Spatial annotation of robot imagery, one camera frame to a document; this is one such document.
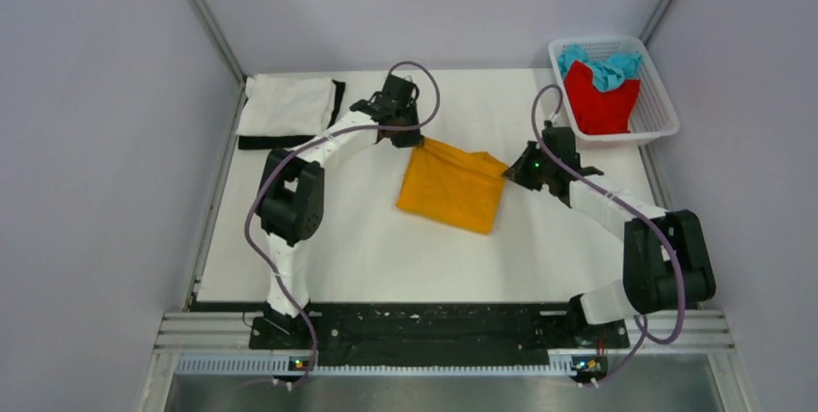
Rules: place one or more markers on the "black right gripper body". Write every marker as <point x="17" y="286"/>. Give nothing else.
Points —
<point x="533" y="170"/>

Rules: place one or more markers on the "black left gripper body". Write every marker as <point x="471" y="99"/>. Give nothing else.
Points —
<point x="401" y="139"/>

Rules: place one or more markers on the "yellow t shirt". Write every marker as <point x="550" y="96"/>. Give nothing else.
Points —
<point x="453" y="187"/>

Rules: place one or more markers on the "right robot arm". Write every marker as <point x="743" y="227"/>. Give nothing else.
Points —
<point x="666" y="264"/>

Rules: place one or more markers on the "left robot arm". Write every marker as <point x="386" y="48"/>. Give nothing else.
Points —
<point x="290" y="203"/>

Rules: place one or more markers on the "red t shirt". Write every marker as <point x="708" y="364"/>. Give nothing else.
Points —
<point x="596" y="112"/>

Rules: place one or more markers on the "teal t shirt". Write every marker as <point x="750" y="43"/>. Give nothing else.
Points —
<point x="607" y="75"/>

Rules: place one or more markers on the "folded white t shirt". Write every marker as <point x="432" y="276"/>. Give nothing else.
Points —
<point x="280" y="106"/>

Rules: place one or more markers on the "folded black t shirt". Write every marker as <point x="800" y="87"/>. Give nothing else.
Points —
<point x="270" y="143"/>

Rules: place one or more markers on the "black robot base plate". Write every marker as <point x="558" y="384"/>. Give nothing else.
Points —
<point x="434" y="335"/>

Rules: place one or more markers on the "left aluminium frame post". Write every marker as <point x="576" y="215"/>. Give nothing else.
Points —
<point x="218" y="39"/>

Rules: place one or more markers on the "white slotted cable duct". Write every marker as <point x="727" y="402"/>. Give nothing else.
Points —
<point x="285" y="365"/>

